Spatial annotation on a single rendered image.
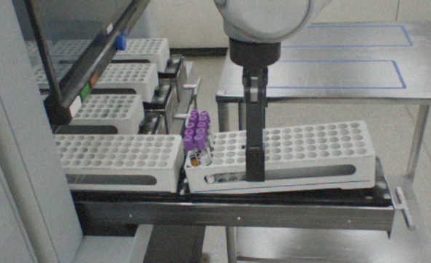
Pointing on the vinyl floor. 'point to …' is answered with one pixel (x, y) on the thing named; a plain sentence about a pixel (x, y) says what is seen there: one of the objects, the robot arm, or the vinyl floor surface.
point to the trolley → (346, 64)
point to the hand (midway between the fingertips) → (256, 150)
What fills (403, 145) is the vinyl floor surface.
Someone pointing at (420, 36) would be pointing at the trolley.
